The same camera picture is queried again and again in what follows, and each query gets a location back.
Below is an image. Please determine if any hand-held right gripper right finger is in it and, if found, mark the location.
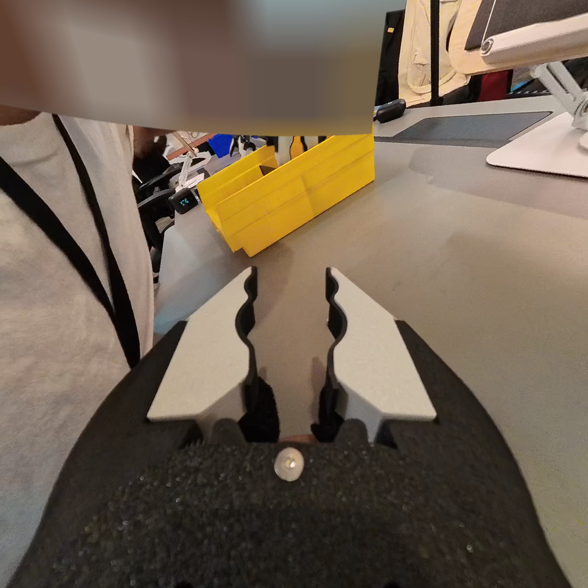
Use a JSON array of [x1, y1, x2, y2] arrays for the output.
[[324, 266, 438, 443]]

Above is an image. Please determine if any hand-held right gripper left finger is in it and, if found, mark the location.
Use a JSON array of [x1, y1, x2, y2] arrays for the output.
[[146, 266, 259, 438]]

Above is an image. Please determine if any yellow plastic bin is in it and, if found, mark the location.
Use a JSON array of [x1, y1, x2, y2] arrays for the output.
[[197, 133, 375, 258]]

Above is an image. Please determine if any grey desk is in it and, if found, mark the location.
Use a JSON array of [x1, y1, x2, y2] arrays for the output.
[[153, 89, 588, 588]]

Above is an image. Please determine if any grey desk mat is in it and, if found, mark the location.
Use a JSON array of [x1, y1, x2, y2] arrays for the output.
[[374, 110, 553, 144]]

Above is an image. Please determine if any black office chair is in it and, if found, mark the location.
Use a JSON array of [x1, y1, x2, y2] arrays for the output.
[[132, 161, 185, 285]]

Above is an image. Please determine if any person's white shirt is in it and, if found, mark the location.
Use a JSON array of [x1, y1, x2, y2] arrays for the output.
[[0, 111, 156, 575]]

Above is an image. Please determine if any wooden rod on white base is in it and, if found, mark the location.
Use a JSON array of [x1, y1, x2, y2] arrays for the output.
[[171, 131, 208, 190]]

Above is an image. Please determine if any blue plastic bin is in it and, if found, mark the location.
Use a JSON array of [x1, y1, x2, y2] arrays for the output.
[[208, 133, 236, 158]]

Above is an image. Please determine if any black case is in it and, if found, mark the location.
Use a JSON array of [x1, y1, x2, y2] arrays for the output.
[[374, 98, 408, 124]]

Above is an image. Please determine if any white monitor stand base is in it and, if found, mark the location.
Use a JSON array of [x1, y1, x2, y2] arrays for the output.
[[486, 62, 588, 180]]

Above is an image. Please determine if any red bag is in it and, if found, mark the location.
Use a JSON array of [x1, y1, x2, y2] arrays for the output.
[[480, 69, 513, 101]]

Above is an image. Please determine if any beige jacket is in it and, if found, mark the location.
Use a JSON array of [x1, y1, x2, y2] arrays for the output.
[[398, 0, 483, 109]]

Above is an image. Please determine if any black pole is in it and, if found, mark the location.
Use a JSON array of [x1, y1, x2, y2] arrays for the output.
[[428, 0, 445, 107]]

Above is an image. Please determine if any black lanyard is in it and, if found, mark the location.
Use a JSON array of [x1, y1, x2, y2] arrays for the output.
[[0, 114, 141, 369]]

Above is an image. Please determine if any monitor with wooden frame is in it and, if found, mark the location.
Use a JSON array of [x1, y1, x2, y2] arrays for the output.
[[463, 0, 588, 52]]

